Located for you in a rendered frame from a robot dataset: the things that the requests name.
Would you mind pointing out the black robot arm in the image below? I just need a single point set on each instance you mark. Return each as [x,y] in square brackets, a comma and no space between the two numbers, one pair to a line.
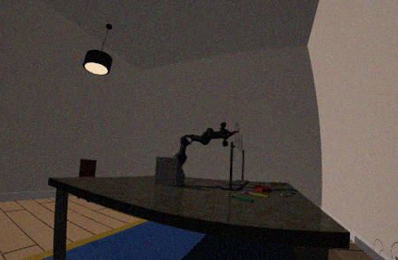
[204,139]

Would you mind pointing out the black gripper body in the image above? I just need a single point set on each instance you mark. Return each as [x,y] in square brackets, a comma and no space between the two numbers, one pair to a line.
[225,143]

